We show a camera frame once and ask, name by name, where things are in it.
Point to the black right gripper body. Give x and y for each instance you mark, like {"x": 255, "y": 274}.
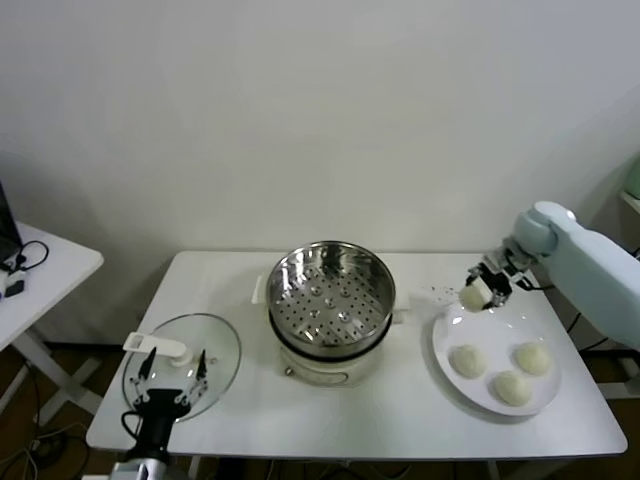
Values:
{"x": 512, "y": 277}

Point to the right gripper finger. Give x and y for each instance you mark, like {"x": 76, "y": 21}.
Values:
{"x": 496, "y": 300}
{"x": 474, "y": 275}

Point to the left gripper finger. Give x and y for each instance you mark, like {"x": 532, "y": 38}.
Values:
{"x": 200, "y": 385}
{"x": 140, "y": 385}

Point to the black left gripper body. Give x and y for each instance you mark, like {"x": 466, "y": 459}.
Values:
{"x": 162, "y": 405}

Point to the white steamed baozi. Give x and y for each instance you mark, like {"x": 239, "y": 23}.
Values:
{"x": 532, "y": 359}
{"x": 472, "y": 298}
{"x": 511, "y": 387}
{"x": 470, "y": 361}

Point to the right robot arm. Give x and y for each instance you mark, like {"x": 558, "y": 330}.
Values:
{"x": 590, "y": 265}

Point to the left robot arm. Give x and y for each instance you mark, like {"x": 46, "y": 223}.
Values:
{"x": 150, "y": 450}

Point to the steel steamer basket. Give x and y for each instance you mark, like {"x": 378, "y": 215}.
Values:
{"x": 300, "y": 270}

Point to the white round plate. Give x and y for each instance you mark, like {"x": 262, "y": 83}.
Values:
{"x": 480, "y": 330}

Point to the white side table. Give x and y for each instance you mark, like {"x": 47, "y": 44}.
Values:
{"x": 60, "y": 270}

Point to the white shelf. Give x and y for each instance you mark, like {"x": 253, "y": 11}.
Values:
{"x": 631, "y": 202}

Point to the white furniture foot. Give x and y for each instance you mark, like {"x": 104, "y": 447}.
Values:
{"x": 632, "y": 372}

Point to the small black adapter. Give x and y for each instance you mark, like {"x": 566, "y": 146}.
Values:
{"x": 16, "y": 288}

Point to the black laptop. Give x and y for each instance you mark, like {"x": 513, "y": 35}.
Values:
{"x": 7, "y": 225}

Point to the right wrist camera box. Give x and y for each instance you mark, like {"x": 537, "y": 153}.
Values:
{"x": 494, "y": 261}

